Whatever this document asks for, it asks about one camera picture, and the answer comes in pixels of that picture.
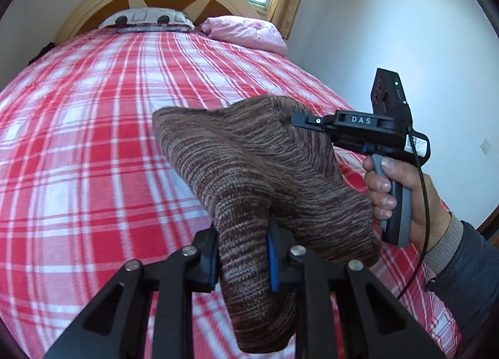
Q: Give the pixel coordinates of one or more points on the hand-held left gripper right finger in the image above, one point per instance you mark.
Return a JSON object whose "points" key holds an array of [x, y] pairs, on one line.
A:
{"points": [[273, 261]]}

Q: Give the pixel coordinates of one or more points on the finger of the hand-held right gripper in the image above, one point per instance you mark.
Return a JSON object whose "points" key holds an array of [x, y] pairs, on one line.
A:
{"points": [[308, 120]]}

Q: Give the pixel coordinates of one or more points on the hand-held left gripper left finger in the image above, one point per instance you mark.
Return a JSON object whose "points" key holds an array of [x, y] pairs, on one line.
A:
{"points": [[213, 271]]}

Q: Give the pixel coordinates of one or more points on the brown knitted sweater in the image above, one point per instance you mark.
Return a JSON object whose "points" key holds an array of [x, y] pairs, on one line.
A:
{"points": [[253, 172]]}

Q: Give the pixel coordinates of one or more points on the person's right forearm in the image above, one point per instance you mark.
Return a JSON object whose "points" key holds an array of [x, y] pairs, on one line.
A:
{"points": [[467, 265]]}

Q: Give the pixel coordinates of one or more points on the person's right hand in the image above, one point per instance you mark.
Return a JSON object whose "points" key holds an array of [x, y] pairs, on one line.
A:
{"points": [[429, 203]]}

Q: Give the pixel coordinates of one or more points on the pink pillow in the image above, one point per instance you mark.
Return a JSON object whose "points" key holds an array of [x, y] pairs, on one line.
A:
{"points": [[249, 33]]}

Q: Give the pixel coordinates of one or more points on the dark wooden furniture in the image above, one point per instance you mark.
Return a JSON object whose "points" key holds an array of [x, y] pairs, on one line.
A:
{"points": [[492, 228]]}

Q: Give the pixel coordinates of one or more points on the red plaid bedsheet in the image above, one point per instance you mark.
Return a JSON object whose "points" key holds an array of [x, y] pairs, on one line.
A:
{"points": [[78, 148]]}

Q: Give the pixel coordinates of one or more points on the white patterned pillow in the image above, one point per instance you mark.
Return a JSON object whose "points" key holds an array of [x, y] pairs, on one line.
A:
{"points": [[144, 16]]}

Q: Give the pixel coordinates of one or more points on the dark cloth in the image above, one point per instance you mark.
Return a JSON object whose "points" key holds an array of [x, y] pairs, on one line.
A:
{"points": [[46, 48]]}

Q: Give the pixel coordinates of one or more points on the white wall socket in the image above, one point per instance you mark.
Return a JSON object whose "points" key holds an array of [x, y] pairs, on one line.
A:
{"points": [[485, 145]]}

